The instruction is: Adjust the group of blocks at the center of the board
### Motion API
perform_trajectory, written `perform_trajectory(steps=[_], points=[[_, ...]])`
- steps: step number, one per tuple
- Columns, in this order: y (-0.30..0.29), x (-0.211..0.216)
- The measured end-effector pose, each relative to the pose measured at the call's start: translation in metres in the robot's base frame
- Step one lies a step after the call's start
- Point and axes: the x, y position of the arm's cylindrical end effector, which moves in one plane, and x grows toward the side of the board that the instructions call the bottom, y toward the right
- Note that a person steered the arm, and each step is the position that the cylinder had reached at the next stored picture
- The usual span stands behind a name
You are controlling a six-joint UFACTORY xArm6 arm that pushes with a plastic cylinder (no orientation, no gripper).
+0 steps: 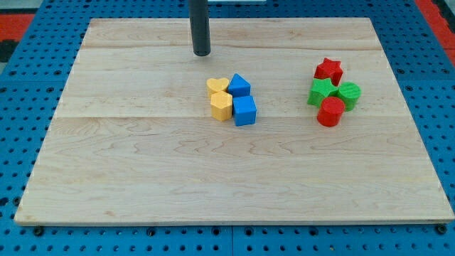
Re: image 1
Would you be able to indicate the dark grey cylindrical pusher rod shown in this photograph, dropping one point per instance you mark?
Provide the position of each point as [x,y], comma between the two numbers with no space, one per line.
[200,26]

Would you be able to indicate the light wooden board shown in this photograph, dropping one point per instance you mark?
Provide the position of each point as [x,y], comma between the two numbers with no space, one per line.
[133,142]

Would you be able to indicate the yellow heart block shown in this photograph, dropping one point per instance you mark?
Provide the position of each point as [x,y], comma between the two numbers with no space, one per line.
[215,85]

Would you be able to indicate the blue triangle block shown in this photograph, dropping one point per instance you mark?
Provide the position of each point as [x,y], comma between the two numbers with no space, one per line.
[238,86]

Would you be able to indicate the yellow hexagon block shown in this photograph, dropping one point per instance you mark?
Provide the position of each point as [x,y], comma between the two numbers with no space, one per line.
[221,106]

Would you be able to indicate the blue cube block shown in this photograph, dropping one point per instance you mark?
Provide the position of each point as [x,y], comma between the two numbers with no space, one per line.
[244,110]

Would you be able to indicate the red star block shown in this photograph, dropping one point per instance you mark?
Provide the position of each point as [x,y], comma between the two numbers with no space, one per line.
[329,69]

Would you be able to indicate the green star block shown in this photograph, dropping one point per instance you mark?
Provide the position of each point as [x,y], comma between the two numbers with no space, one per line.
[321,89]

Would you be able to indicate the red cylinder block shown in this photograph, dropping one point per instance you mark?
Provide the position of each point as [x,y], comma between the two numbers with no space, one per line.
[331,111]

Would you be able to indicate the green cylinder block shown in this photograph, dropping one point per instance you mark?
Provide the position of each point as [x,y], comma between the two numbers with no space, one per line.
[349,93]

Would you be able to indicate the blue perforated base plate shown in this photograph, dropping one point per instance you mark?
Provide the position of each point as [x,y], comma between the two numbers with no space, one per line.
[34,78]

